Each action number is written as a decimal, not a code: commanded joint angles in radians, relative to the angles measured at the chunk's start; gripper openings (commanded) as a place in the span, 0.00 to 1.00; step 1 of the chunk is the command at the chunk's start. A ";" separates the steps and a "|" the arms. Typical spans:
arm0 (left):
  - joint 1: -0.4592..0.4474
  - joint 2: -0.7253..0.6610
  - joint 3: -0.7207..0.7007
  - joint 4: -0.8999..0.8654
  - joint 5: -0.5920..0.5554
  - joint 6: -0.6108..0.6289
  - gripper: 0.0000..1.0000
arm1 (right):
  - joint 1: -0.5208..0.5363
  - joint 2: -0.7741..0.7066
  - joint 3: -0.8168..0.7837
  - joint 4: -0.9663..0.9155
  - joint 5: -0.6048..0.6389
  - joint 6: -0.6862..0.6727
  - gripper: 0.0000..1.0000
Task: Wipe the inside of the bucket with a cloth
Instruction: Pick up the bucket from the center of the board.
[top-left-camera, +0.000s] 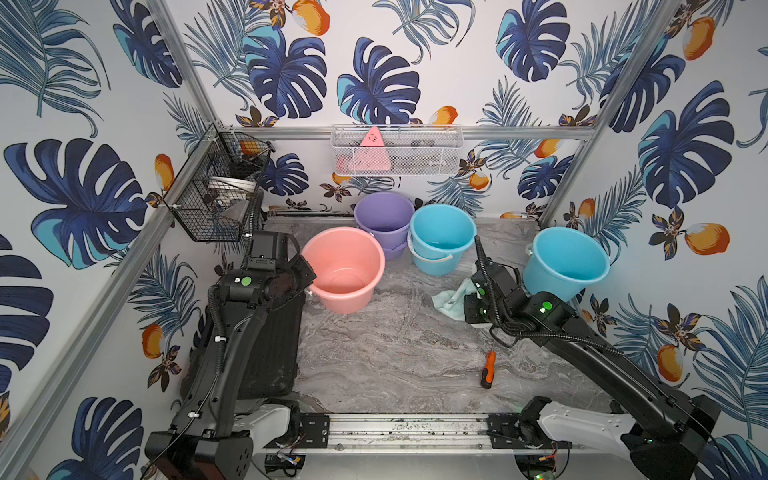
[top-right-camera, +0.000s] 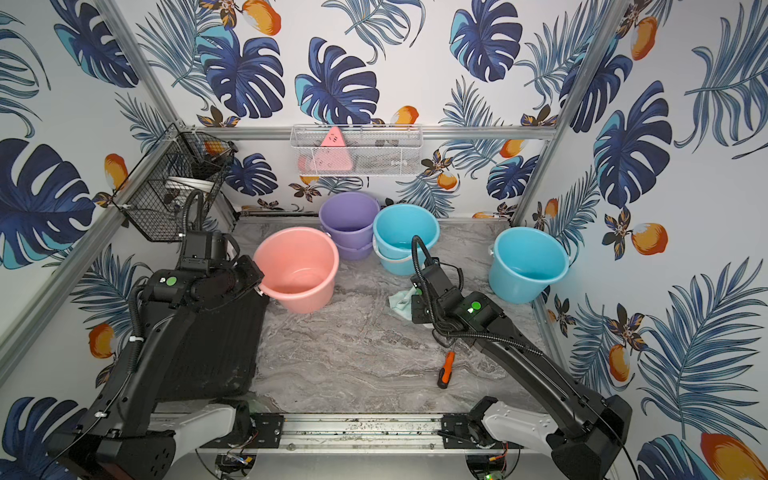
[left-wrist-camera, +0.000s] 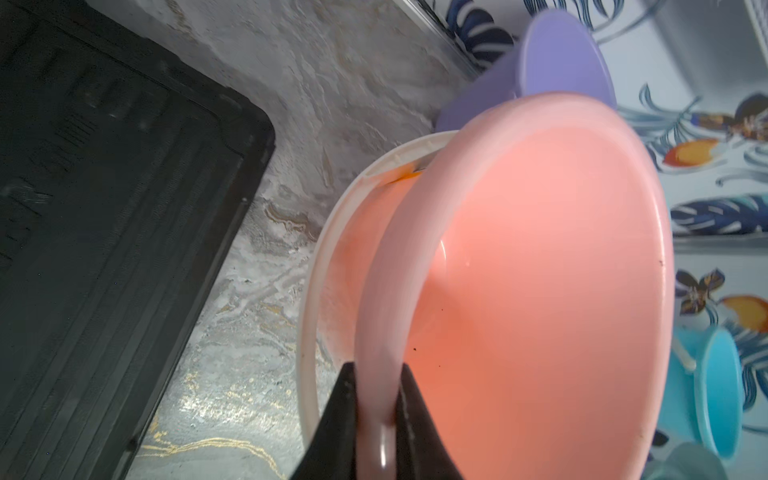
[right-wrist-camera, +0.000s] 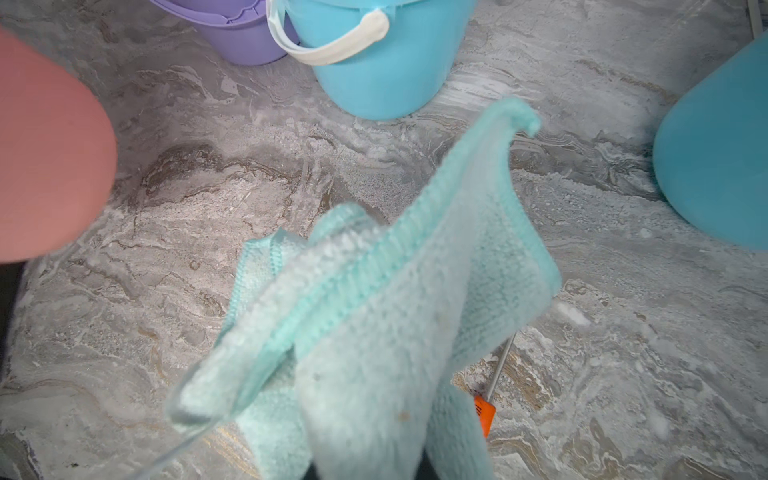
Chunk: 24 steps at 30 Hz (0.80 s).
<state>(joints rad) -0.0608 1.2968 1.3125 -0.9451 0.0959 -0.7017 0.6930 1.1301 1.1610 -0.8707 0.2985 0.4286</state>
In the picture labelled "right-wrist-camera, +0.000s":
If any mint green microfiber cloth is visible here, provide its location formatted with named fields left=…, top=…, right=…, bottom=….
left=166, top=98, right=561, bottom=479

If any pink plastic bucket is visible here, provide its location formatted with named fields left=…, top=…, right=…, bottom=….
left=1, top=31, right=117, bottom=263

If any purple plastic bucket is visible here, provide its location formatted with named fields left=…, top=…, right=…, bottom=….
left=151, top=0, right=287, bottom=66

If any teal bucket with white handle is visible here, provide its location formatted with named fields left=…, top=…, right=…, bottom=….
left=266, top=0, right=476, bottom=120

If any orange handled screwdriver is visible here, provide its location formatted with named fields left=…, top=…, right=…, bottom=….
left=474, top=335, right=516, bottom=438

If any teal bucket on wall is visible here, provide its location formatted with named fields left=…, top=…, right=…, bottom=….
left=653, top=35, right=767, bottom=250

